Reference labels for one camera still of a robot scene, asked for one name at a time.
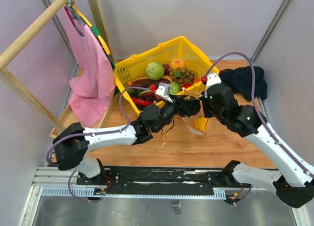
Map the clear zip top bag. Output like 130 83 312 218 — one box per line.
182 102 212 136

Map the yellow bell pepper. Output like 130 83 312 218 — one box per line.
194 117 208 135

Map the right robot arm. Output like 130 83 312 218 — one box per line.
200 84 314 208

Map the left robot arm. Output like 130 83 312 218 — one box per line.
52 95 201 185

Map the green cabbage front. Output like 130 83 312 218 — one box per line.
169 81 182 95

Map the green cabbage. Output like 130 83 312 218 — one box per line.
145 62 164 80
169 81 182 95

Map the red tomato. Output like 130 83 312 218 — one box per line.
182 83 192 90

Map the black grape bunch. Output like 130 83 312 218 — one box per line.
138 96 156 102

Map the dark navy cloth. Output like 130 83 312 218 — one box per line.
219 66 267 101

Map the watermelon slice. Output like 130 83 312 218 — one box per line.
138 90 156 97

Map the green cabbage back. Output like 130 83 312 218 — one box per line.
145 62 164 80

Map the peach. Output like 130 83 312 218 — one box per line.
170 58 184 70

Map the red chili pepper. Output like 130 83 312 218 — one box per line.
131 97 154 106

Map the yellow plastic basket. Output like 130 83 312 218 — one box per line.
113 35 220 115

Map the pink shirt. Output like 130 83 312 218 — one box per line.
61 5 116 127

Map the yellow clothes hanger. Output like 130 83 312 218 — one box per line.
76 7 110 55

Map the wooden clothes rack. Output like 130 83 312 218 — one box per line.
0 0 116 152

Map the grey clothes hanger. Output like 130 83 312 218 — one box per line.
64 0 87 37

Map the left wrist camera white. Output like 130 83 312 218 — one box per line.
155 82 173 103

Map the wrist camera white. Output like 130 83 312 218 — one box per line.
204 73 221 98
155 82 173 103

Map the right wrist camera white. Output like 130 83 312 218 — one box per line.
204 73 221 98

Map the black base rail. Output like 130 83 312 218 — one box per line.
76 166 242 196

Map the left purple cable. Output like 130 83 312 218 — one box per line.
45 86 155 165

